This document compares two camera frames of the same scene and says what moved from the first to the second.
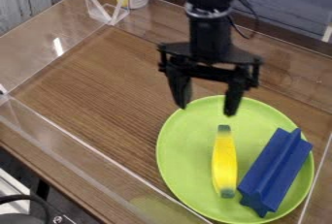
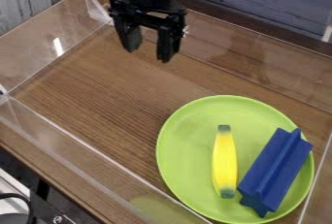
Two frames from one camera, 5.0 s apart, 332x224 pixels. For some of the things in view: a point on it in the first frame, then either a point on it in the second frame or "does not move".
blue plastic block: x=274 y=171 does not move
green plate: x=186 y=148 does not move
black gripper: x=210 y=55 -> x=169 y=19
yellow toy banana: x=226 y=162 does not move
